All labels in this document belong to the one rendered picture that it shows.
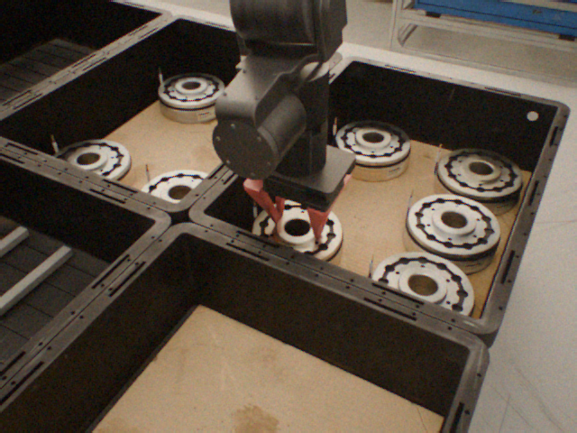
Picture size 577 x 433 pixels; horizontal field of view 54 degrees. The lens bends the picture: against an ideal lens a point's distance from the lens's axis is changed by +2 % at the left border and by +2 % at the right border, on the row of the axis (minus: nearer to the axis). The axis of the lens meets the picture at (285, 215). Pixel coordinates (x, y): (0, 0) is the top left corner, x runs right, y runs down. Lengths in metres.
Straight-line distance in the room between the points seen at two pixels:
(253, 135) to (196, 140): 0.41
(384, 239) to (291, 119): 0.27
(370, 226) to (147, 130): 0.37
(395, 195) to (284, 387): 0.31
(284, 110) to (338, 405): 0.26
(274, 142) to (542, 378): 0.47
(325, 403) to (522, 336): 0.34
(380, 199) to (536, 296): 0.26
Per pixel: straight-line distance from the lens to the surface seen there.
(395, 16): 2.72
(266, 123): 0.43
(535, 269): 0.88
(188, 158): 0.80
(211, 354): 0.56
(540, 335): 0.80
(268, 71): 0.45
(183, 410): 0.53
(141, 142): 0.84
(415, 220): 0.65
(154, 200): 0.57
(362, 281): 0.48
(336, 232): 0.62
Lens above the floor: 1.29
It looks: 42 degrees down
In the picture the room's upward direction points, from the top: straight up
